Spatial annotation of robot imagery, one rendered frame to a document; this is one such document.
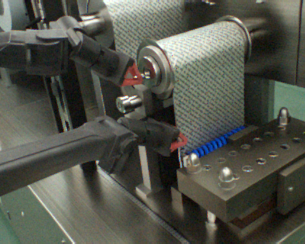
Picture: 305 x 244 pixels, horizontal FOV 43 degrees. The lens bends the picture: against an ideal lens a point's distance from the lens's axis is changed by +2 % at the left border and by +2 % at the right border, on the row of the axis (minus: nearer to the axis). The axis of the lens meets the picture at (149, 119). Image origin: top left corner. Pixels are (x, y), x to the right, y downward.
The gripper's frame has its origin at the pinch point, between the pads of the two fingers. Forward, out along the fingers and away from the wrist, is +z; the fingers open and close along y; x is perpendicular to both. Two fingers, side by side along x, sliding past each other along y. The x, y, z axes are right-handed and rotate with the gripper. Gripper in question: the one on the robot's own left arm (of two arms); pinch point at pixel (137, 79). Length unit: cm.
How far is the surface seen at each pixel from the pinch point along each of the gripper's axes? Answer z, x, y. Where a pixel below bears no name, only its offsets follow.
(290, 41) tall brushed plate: 25.5, 25.1, 17.3
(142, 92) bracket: 2.6, -2.2, 0.8
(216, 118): 21.9, 0.4, 10.0
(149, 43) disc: -2.2, 8.7, 0.8
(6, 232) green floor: 72, -111, -131
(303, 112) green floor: 260, 49, -79
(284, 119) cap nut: 37.4, 8.0, 19.1
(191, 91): 9.5, 3.0, 8.8
